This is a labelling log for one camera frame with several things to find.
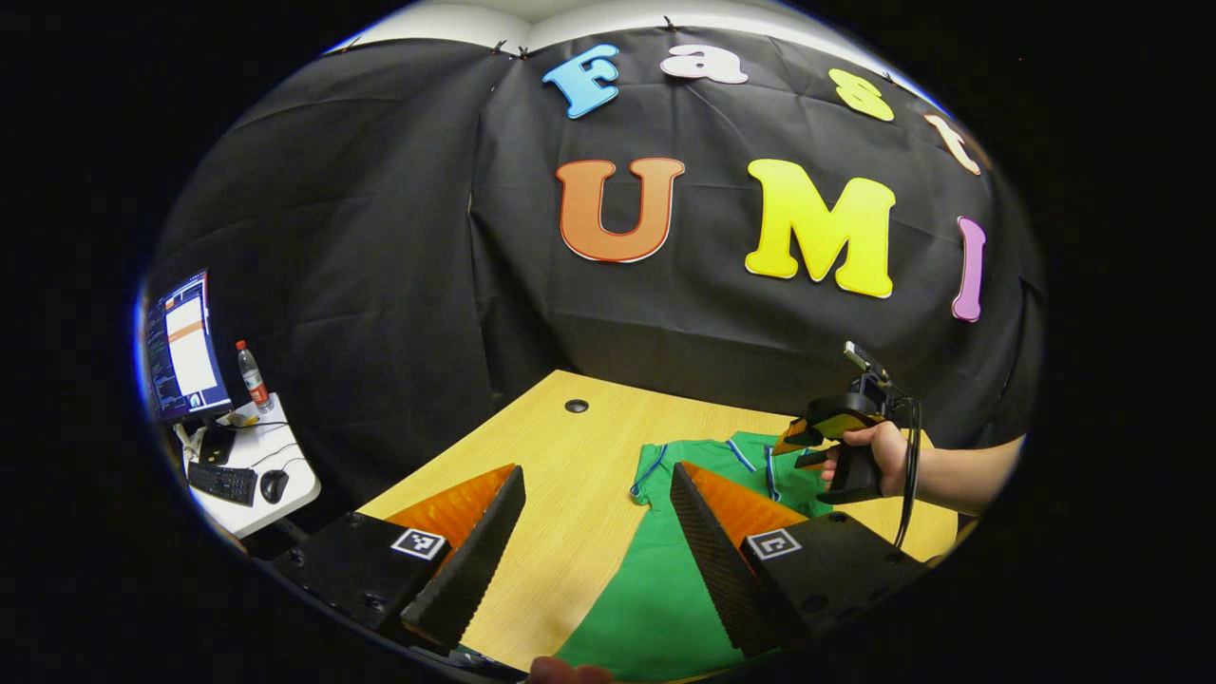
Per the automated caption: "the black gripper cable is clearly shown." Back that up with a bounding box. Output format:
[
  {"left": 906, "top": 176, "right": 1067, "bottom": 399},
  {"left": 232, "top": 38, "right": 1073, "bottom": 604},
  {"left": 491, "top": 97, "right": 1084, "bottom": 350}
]
[{"left": 891, "top": 397, "right": 924, "bottom": 552}]

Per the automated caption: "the white side table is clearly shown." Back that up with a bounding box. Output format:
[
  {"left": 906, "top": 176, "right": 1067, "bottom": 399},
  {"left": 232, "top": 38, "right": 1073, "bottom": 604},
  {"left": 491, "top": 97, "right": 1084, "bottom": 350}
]
[{"left": 180, "top": 392, "right": 322, "bottom": 541}]

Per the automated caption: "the black keyboard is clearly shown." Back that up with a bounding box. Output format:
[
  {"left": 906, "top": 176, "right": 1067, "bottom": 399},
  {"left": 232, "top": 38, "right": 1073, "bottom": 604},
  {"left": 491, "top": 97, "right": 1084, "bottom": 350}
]
[{"left": 187, "top": 461, "right": 258, "bottom": 507}]

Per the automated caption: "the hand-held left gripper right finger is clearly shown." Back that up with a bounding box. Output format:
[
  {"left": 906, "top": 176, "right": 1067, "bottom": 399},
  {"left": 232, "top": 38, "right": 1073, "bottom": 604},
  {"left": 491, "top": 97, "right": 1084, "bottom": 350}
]
[{"left": 670, "top": 462, "right": 932, "bottom": 658}]

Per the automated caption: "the black backdrop cloth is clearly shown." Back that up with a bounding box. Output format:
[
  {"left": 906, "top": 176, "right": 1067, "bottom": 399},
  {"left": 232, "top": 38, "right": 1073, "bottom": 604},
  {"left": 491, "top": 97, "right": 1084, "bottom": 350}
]
[{"left": 142, "top": 27, "right": 1046, "bottom": 509}]

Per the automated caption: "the clear water bottle red label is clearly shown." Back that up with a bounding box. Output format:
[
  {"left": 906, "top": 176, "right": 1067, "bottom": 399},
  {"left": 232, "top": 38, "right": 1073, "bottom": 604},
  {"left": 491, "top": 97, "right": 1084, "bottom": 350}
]
[{"left": 236, "top": 340, "right": 276, "bottom": 415}]

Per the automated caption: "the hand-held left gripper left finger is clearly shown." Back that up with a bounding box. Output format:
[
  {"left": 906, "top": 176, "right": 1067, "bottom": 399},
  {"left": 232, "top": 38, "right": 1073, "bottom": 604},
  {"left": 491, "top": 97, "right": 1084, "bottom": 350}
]
[{"left": 271, "top": 464, "right": 528, "bottom": 652}]

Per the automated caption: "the computer monitor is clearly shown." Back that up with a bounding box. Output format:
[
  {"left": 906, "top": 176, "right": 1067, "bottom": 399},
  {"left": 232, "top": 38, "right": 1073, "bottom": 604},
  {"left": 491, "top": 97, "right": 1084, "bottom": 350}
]
[{"left": 142, "top": 269, "right": 234, "bottom": 426}]

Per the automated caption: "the small black desk object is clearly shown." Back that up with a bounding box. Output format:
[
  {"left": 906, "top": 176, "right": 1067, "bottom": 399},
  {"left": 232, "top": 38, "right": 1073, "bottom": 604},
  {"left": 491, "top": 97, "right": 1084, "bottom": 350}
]
[{"left": 198, "top": 423, "right": 238, "bottom": 466}]

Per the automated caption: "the green T-shirt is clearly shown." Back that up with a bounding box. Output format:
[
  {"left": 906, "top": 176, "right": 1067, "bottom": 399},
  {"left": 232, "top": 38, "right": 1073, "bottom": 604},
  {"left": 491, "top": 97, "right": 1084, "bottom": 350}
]
[{"left": 554, "top": 430, "right": 842, "bottom": 683}]

